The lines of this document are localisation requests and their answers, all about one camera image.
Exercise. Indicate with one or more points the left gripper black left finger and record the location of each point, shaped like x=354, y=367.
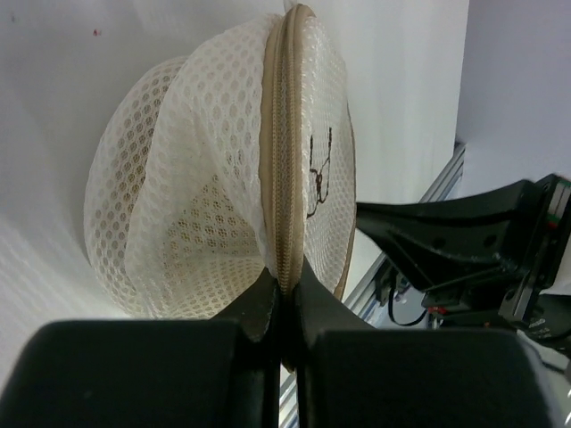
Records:
x=222, y=372

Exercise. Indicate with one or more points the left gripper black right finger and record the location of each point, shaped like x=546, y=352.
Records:
x=350, y=374

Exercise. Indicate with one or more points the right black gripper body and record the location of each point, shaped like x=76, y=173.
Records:
x=523, y=300

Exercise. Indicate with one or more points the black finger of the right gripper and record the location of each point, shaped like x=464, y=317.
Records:
x=486, y=234

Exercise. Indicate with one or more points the beige round mesh laundry bag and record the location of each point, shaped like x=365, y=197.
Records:
x=216, y=167

